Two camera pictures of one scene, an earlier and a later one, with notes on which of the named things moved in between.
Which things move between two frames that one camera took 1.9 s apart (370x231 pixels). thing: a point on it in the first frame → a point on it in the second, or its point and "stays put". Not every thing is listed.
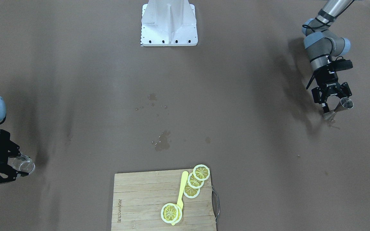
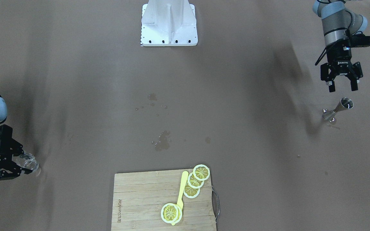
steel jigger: x=345 y=103 stays put
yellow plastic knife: x=184 y=179 stays put
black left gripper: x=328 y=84 → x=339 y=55
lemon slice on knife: x=171 y=213 stays put
